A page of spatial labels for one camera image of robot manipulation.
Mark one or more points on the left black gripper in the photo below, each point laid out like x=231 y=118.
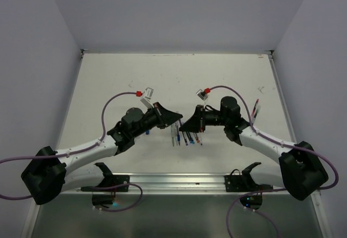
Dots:
x=167 y=117

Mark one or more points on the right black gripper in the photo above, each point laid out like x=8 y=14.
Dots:
x=196 y=122

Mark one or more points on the grey pen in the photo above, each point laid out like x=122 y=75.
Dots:
x=172 y=135

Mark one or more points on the red pen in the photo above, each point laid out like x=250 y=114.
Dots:
x=198 y=140

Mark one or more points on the green pen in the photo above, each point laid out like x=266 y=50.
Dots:
x=256 y=113

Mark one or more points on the red pen cap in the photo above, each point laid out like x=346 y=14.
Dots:
x=255 y=107

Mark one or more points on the clear pen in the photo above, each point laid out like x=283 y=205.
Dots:
x=175 y=135

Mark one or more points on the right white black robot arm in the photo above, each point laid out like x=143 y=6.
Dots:
x=297 y=169

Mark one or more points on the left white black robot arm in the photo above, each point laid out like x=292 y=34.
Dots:
x=50 y=172

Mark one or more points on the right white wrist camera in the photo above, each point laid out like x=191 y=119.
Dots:
x=203 y=94

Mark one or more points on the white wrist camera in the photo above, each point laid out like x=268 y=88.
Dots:
x=203 y=94
x=146 y=97

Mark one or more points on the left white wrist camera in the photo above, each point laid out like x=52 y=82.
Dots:
x=146 y=97

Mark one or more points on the aluminium mounting rail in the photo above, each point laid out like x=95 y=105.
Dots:
x=170 y=181

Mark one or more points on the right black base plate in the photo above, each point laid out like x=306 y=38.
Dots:
x=236 y=183

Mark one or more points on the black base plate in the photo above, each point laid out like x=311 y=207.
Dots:
x=236 y=183
x=109 y=182

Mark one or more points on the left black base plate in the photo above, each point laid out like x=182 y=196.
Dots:
x=109 y=182

